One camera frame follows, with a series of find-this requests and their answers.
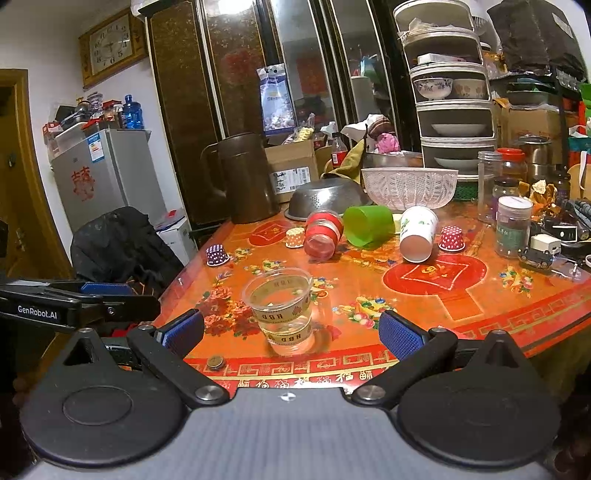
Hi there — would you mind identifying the small toy truck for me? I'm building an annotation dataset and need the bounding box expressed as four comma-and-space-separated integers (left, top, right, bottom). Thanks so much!
517, 233, 562, 270

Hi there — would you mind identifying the plain cardboard box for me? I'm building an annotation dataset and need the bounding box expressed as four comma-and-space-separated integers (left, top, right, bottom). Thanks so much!
501, 105, 579, 154

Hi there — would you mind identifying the wooden framed wall clock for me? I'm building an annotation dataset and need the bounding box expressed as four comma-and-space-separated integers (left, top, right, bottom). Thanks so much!
77, 6, 149, 90

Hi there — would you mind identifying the white plate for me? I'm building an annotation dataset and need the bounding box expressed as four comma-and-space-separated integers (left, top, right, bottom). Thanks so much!
433, 156, 486, 169

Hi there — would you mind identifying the grey refrigerator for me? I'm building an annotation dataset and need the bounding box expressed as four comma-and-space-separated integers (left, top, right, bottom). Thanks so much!
50, 128, 167, 234

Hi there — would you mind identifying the beige patterned bowl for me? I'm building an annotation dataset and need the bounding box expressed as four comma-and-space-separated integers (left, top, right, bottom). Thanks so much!
452, 78, 488, 99

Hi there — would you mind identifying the white plastic basket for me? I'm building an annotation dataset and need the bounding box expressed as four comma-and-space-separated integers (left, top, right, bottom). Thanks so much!
360, 167, 459, 212

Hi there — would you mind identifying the red lid glass jar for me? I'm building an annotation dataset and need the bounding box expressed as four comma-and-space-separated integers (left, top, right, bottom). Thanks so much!
497, 147, 528, 184

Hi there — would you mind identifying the tall clear glass jar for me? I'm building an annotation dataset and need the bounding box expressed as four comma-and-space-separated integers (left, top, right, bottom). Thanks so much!
477, 150, 503, 225

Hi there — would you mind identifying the olive cloth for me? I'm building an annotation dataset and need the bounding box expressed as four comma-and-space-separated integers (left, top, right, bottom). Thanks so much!
322, 137, 366, 186

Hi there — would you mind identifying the blue white plastic bag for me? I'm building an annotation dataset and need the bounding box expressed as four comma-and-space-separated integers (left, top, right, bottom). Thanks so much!
256, 64, 298, 136

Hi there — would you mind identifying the red label soda bottle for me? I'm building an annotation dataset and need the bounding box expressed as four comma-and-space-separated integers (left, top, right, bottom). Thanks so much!
331, 132, 349, 169

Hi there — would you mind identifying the cardboard box with label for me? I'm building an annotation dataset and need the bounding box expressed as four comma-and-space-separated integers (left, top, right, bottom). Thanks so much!
265, 139, 320, 204

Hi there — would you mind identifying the metal colander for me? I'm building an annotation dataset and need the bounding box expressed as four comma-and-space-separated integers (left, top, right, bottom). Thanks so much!
283, 177, 371, 222

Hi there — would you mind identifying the black jacket on chair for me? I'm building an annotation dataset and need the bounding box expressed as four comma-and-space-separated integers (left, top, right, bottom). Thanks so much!
69, 206, 184, 296

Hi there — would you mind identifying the green plastic cup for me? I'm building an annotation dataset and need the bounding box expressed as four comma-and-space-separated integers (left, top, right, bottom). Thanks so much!
342, 205, 395, 250

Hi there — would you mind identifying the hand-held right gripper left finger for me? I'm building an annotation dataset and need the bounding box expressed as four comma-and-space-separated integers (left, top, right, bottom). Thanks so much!
55, 308, 230, 409

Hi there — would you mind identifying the blue floral bowl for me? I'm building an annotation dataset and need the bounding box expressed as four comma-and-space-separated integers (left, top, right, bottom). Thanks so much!
413, 77, 454, 101

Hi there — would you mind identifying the metal basin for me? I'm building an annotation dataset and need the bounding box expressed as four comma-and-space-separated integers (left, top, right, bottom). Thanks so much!
364, 151, 424, 169

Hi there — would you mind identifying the wooden door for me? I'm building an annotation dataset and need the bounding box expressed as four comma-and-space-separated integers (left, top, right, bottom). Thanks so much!
0, 69, 73, 283

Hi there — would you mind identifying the white lid plastic jar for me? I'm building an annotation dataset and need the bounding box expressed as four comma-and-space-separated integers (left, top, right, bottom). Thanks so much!
495, 196, 533, 258

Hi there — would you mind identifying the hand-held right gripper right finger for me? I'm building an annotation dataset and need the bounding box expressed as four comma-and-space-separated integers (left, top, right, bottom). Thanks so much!
352, 310, 532, 409

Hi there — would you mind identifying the metal kettle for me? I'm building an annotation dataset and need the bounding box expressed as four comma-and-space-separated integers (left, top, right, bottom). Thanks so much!
516, 136, 554, 181

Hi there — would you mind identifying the red floral tablecloth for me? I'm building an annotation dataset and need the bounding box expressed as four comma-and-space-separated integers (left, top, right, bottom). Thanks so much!
151, 202, 591, 398

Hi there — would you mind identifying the grey stacked dish rack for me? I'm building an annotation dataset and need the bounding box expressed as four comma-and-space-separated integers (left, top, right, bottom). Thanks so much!
393, 0, 498, 180

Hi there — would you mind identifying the white carton box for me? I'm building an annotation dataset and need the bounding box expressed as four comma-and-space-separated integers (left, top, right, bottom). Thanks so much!
154, 209, 197, 267

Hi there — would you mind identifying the small dark jar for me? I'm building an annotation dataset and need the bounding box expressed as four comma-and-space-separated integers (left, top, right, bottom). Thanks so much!
491, 177, 520, 204

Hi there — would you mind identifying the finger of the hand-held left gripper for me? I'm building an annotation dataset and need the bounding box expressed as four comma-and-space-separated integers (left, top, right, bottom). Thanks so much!
78, 296, 162, 323
46, 280, 137, 299

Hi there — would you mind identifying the red glass cup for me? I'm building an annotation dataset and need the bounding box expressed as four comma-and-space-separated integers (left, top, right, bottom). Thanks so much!
303, 209, 345, 262

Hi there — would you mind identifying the blue water bottle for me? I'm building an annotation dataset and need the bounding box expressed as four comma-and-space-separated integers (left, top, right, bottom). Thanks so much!
122, 94, 145, 130

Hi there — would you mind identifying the dark wooden cabinet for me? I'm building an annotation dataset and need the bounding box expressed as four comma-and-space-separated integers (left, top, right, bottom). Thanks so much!
138, 0, 419, 228

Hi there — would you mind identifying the brown plastic pitcher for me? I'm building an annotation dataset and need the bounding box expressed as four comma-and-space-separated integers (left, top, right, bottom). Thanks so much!
200, 132, 281, 225

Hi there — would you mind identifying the white floral paper cup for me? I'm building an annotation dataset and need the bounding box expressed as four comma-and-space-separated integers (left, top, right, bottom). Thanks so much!
398, 205, 440, 264

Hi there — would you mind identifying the purple dotted cupcake liner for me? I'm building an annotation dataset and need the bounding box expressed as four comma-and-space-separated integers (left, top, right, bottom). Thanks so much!
205, 244, 230, 268

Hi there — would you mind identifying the black bag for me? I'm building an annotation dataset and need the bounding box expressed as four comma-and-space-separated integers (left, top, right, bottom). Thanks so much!
486, 0, 588, 80

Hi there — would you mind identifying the clear plastic cup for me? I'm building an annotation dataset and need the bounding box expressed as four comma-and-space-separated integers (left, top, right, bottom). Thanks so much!
241, 267, 314, 356

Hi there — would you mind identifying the red dotted cupcake liner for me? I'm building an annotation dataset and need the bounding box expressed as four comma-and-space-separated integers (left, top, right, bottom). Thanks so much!
437, 225, 467, 253

